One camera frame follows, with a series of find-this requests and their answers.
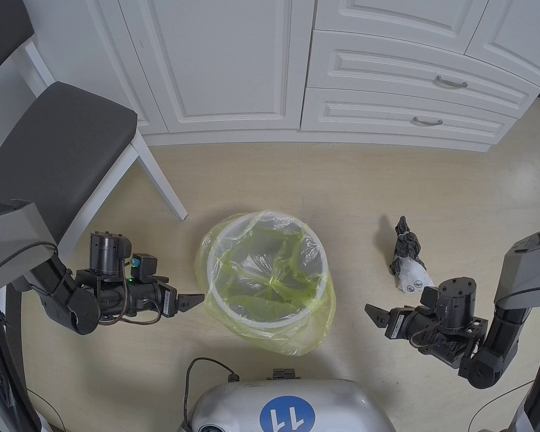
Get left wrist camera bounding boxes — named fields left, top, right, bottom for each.
left=130, top=253, right=169, bottom=284

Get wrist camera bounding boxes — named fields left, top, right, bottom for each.
left=419, top=286, right=442, bottom=317
left=130, top=253, right=169, bottom=284

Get white trash bin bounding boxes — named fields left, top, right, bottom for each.
left=205, top=214, right=330, bottom=330

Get black cable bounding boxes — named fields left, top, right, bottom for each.
left=25, top=387, right=66, bottom=432
left=183, top=357, right=240, bottom=432
left=470, top=377, right=536, bottom=432

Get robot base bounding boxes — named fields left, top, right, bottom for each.
left=191, top=369, right=397, bottom=432

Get white chair grey cushions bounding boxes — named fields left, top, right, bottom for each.
left=0, top=0, right=189, bottom=260

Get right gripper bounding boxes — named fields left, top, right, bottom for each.
left=364, top=303, right=435, bottom=341

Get crumpled black white wrapper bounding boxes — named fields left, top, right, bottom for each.
left=389, top=215, right=436, bottom=294

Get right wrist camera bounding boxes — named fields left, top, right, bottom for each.
left=419, top=286, right=442, bottom=317

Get white wardrobe with drawers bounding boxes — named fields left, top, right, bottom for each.
left=74, top=0, right=540, bottom=154

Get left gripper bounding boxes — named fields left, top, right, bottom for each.
left=125, top=279, right=206, bottom=320

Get yellow-green plastic bag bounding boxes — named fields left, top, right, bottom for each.
left=195, top=210, right=337, bottom=358

